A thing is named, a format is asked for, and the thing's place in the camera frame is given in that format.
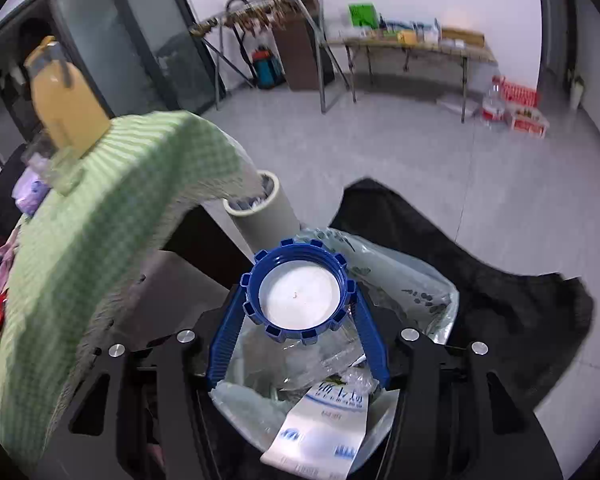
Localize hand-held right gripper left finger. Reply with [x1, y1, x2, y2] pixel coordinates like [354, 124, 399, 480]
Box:
[35, 280, 251, 480]

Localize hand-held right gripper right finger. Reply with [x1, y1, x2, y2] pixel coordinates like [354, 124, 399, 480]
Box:
[347, 287, 563, 480]

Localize leaf print trash bag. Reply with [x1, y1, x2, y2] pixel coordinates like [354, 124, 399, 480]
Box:
[210, 227, 461, 466]

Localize blue bottle cap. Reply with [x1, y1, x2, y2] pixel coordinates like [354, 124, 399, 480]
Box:
[240, 240, 357, 346]

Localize white blue printed packet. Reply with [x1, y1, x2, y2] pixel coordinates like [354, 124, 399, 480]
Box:
[260, 380, 371, 478]

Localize grey round trash bin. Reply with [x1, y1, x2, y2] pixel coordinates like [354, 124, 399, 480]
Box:
[222, 170, 301, 258]

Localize dark wooden table base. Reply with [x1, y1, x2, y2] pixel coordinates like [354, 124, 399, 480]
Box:
[162, 205, 256, 291]

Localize black cloth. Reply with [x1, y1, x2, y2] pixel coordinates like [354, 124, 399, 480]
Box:
[327, 177, 596, 411]

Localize green checkered tablecloth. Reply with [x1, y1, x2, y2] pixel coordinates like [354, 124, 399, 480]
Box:
[0, 110, 261, 471]

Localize clear drinking glass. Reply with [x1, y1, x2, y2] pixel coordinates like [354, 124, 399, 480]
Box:
[22, 130, 88, 196]

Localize purple tissue pack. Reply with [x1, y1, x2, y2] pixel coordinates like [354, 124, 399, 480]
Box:
[11, 165, 51, 218]

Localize white floor scale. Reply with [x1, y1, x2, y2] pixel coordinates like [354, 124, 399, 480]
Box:
[437, 95, 481, 116]

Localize black jacket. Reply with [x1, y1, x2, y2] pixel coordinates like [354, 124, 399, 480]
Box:
[0, 145, 28, 246]

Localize large water bottle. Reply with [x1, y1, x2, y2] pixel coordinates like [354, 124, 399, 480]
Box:
[481, 84, 506, 123]

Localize open fruit box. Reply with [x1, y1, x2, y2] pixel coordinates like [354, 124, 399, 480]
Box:
[507, 107, 551, 139]

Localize blue vacuum cleaner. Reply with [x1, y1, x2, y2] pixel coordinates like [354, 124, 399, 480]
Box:
[224, 0, 286, 90]

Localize yellow thermos jug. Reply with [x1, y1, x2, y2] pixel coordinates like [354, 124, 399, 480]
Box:
[24, 35, 112, 158]

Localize metal drying rack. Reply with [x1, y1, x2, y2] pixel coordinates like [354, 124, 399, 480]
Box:
[190, 0, 358, 113]

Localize red plastic crate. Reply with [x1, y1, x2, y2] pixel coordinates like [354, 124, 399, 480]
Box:
[492, 76, 541, 108]

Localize brown cabinet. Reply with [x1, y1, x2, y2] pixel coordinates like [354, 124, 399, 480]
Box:
[270, 0, 336, 92]

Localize folding camping table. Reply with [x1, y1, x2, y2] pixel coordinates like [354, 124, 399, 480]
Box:
[320, 37, 498, 123]

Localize sliding glass door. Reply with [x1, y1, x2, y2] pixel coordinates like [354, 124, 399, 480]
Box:
[0, 0, 228, 166]

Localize flat cardboard box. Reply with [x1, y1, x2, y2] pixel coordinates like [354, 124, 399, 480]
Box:
[440, 27, 486, 46]

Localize white vase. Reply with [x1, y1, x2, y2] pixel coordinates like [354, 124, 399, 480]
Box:
[569, 77, 586, 111]

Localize hanging dried plants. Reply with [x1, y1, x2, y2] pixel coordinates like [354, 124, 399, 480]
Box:
[190, 0, 301, 36]

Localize green paper bag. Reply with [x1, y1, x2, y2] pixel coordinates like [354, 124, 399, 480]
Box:
[348, 3, 379, 28]

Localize dark door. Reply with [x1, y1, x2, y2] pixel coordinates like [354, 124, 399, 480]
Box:
[535, 0, 581, 81]

